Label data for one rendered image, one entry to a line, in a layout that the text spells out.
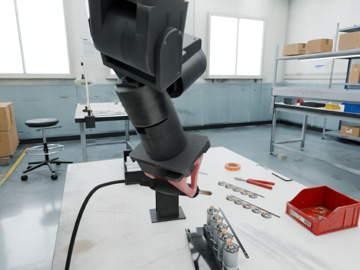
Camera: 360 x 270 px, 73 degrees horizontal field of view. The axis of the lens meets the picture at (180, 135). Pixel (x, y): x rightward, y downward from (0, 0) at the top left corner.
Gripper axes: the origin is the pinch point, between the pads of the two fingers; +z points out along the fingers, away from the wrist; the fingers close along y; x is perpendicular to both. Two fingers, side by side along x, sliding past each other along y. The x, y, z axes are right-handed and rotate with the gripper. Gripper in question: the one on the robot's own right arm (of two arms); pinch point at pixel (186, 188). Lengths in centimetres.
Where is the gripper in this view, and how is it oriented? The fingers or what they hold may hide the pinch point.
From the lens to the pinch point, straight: 39.5
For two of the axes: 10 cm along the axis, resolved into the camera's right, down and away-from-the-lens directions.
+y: -7.9, -1.3, 5.9
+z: 3.0, 7.7, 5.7
